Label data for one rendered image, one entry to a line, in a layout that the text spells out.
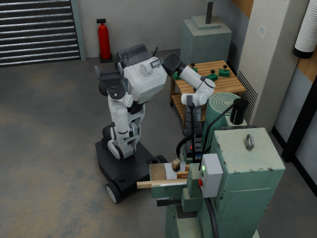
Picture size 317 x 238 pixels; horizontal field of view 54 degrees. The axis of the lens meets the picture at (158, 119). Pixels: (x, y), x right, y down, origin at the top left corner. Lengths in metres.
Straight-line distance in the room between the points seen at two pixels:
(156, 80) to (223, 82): 1.48
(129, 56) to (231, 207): 1.08
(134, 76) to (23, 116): 2.21
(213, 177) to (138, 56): 1.02
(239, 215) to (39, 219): 1.91
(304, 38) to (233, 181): 1.76
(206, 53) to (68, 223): 2.44
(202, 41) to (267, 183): 2.71
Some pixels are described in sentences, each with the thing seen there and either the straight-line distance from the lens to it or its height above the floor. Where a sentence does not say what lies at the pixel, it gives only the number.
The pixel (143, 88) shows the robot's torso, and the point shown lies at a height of 1.28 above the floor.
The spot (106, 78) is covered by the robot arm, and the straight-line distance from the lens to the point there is 1.48.
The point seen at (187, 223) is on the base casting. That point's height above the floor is 0.80.
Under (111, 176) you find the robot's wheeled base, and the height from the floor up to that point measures 0.17.
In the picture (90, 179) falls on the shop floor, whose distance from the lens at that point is 3.04.
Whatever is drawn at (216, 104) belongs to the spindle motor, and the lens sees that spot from 1.44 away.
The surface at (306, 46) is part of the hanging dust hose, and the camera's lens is 2.77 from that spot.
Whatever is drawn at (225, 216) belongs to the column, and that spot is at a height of 1.22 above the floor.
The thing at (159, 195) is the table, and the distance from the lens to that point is 1.84.
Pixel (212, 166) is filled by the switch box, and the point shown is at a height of 1.48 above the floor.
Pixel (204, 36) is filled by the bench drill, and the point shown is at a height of 0.68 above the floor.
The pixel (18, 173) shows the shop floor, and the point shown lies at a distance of 3.28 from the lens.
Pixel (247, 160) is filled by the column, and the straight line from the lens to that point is 1.21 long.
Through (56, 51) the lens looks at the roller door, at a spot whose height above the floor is 0.16.
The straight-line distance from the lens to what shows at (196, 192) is 1.47.
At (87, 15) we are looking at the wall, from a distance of 4.38.
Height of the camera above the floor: 2.41
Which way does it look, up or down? 43 degrees down
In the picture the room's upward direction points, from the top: 1 degrees clockwise
